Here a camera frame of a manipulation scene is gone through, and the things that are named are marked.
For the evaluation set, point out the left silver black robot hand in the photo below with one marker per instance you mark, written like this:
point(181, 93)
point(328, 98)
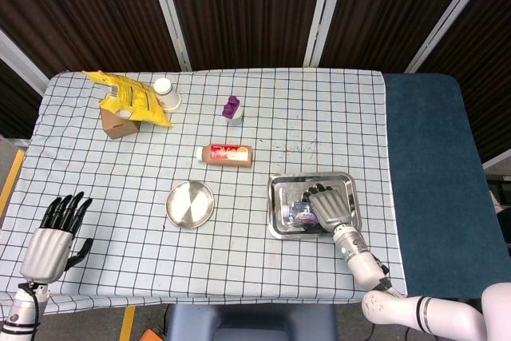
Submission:
point(48, 253)

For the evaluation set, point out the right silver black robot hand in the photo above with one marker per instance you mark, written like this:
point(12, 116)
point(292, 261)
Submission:
point(329, 207)

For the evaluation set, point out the clear plastic water bottle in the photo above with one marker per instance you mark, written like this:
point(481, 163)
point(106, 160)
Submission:
point(297, 213)

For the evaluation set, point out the brown drink bottle red label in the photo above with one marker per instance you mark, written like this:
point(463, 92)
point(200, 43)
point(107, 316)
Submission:
point(227, 154)

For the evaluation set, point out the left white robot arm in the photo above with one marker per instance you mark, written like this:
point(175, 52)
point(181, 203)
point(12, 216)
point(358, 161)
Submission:
point(22, 313)

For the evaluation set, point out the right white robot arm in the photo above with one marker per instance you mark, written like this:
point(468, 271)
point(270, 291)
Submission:
point(363, 265)

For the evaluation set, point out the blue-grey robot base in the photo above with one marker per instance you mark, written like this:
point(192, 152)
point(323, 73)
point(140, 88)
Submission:
point(247, 323)

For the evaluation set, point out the rectangular steel tray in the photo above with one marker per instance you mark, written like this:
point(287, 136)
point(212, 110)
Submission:
point(287, 185)

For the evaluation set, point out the white black checkered tablecloth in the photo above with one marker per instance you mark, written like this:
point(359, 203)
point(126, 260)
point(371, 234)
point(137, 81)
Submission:
point(120, 177)

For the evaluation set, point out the orange object on floor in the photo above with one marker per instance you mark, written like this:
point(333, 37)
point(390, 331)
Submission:
point(153, 335)

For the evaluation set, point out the purple toy block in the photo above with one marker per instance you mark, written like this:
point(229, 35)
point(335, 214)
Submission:
point(230, 108)

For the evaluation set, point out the round steel plate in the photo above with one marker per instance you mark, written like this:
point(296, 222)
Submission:
point(189, 205)

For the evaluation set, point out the small brown cardboard box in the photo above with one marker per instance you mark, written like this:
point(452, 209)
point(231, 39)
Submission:
point(120, 129)

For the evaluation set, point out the yellow snack bag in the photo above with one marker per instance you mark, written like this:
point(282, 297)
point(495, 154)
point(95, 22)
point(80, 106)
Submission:
point(135, 101)

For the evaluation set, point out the white paper cup stack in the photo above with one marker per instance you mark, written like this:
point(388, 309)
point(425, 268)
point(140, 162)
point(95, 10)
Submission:
point(169, 99)

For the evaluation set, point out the dark folding partition screen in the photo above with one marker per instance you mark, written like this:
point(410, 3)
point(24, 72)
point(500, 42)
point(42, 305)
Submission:
point(247, 5)

